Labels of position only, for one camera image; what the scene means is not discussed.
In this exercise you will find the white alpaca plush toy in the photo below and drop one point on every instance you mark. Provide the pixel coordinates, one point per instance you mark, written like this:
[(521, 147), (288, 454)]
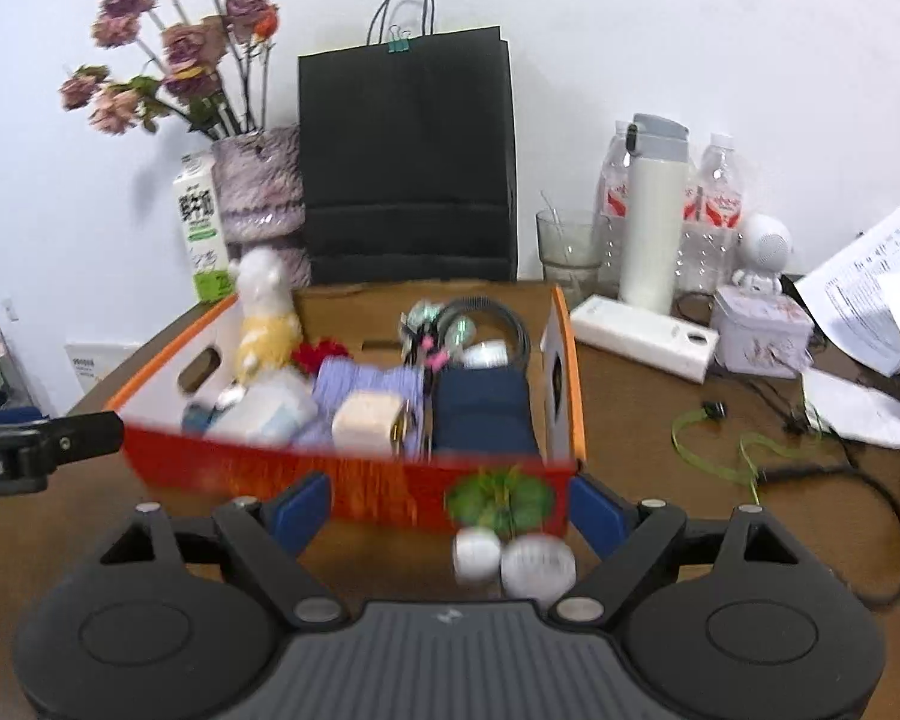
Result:
[(266, 315)]

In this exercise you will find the red fabric rose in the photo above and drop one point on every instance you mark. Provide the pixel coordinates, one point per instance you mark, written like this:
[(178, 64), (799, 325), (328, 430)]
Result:
[(322, 356)]

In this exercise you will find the dried pink flowers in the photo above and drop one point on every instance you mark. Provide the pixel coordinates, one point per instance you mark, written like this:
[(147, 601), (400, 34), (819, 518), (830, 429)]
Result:
[(184, 52)]

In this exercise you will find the white face mask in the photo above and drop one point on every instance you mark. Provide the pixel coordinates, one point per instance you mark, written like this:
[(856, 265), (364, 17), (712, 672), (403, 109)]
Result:
[(862, 409)]

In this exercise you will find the green binder clip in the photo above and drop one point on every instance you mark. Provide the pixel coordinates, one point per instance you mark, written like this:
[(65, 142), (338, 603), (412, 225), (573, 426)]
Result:
[(400, 45)]

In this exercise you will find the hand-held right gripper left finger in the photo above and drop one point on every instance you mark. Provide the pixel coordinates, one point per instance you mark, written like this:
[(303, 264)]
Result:
[(305, 514)]

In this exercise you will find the white thermos flask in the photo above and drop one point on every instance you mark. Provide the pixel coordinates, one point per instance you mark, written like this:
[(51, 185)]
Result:
[(652, 225)]

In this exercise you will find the printed paper sheets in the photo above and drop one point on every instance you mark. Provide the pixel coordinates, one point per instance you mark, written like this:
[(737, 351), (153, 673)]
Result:
[(862, 292)]

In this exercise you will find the floral tin box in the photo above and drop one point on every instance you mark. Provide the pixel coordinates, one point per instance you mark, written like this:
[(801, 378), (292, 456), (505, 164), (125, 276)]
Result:
[(761, 334)]

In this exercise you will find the clear drinking glass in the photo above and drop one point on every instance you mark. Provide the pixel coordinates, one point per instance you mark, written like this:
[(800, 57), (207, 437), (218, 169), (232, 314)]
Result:
[(570, 255)]

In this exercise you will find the white green milk carton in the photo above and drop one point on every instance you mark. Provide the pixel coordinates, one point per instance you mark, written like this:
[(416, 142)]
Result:
[(204, 232)]

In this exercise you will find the purple knit pouch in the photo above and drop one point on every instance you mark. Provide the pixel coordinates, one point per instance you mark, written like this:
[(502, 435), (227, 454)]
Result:
[(360, 379)]

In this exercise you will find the red cardboard box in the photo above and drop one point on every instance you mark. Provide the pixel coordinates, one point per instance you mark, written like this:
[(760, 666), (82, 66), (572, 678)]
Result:
[(390, 487)]

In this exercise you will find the clear water bottle red label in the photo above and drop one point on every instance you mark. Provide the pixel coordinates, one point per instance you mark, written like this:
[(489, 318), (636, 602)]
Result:
[(716, 210), (613, 202)]

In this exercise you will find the white astronaut figurine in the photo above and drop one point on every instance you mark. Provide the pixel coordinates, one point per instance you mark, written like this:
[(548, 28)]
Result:
[(763, 247)]

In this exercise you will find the purple glass vase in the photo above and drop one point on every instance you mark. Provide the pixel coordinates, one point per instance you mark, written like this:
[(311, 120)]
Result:
[(259, 180)]

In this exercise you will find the navy zip case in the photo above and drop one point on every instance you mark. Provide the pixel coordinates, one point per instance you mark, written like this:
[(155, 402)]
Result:
[(484, 409)]

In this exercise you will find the white power bank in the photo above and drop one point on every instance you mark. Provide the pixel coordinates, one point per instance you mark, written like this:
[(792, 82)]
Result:
[(645, 337)]

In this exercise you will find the cream cube box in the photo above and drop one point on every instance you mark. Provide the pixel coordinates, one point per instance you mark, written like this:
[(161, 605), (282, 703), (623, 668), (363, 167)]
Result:
[(367, 420)]

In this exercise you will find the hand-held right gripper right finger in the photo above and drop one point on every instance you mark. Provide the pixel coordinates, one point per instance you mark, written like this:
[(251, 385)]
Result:
[(596, 514)]

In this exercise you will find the small white lidded tub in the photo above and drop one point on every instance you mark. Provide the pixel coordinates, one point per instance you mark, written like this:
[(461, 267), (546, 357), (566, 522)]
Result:
[(486, 355)]

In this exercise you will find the black paper bag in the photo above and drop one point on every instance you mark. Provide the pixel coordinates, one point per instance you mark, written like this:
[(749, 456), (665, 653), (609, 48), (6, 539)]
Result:
[(409, 165)]

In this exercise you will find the white plastic container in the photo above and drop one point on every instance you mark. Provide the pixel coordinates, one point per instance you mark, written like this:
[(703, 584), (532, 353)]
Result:
[(270, 405)]

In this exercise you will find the white vented box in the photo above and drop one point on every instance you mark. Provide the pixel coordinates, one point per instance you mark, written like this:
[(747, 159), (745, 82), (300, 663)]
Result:
[(97, 367)]

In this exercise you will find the wooden desktop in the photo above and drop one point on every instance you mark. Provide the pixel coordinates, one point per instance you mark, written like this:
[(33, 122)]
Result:
[(645, 450)]

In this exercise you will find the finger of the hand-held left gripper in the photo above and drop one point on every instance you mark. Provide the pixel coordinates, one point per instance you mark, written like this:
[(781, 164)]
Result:
[(82, 436)]

